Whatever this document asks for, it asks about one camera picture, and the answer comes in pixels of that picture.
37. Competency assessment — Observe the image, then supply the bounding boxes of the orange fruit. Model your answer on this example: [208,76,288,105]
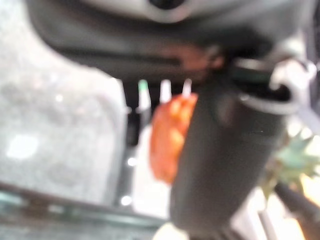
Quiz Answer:
[148,93,200,185]

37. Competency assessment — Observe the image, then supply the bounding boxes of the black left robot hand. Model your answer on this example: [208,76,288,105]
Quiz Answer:
[26,0,316,240]

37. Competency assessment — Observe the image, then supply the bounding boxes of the pineapple with green crown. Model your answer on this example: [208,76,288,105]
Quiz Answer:
[262,127,320,240]

